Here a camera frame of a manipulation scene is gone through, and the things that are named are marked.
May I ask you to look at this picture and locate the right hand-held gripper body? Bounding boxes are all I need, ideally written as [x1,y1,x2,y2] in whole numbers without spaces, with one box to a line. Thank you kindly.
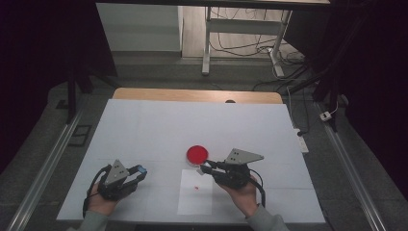
[214,147,266,190]

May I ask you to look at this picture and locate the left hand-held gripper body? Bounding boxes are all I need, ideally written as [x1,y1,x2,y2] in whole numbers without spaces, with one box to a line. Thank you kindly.
[97,159,139,202]

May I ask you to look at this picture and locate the round red ink pad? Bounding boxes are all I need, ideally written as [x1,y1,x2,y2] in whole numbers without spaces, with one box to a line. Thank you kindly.
[186,144,210,167]

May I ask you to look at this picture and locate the white paper sheet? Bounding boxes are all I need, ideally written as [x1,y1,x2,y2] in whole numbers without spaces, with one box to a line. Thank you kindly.
[176,168,214,217]

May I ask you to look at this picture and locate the person's right hand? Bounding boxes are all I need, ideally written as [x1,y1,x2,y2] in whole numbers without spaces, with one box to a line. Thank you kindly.
[219,174,260,219]

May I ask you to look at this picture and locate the person's left hand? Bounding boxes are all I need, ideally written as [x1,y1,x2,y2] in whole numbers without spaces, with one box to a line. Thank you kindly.
[86,189,121,217]

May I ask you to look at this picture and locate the large white table cover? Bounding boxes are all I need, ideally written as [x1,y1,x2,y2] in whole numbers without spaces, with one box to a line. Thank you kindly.
[56,98,326,224]

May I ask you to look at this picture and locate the white power strip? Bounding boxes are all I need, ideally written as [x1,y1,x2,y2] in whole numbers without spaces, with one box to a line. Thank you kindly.
[293,128,310,154]

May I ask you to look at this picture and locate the black metal stand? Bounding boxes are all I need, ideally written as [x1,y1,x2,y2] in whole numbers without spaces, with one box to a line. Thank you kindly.
[287,15,370,133]
[65,62,118,125]

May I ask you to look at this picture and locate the dark curtain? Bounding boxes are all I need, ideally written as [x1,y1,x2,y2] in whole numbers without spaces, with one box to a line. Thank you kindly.
[0,0,118,174]
[285,0,408,200]

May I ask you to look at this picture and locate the white cabinet panel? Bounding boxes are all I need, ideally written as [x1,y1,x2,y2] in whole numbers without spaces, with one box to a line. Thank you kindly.
[95,3,184,52]

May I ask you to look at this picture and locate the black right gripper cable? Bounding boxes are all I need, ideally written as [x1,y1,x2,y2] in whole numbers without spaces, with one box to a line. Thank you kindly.
[248,167,268,208]

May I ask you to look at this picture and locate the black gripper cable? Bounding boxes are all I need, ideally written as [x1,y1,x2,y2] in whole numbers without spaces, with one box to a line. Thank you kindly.
[248,167,268,208]
[82,164,113,219]

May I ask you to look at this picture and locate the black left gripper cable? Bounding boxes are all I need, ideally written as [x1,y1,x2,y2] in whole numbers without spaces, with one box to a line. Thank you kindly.
[82,164,113,219]

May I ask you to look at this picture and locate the black floor frame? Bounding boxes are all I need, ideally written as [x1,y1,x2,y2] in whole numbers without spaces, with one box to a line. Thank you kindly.
[67,124,93,148]

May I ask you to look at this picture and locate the aluminium floor rail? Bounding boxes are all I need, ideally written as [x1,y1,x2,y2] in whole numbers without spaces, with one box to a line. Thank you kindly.
[6,105,86,231]
[316,102,388,231]

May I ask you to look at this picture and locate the tangled floor cables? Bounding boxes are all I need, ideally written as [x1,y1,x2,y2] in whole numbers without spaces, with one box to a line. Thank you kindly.
[210,8,309,94]

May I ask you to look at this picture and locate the white desk frame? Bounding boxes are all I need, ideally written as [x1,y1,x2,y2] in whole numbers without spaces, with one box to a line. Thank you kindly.
[201,6,293,79]

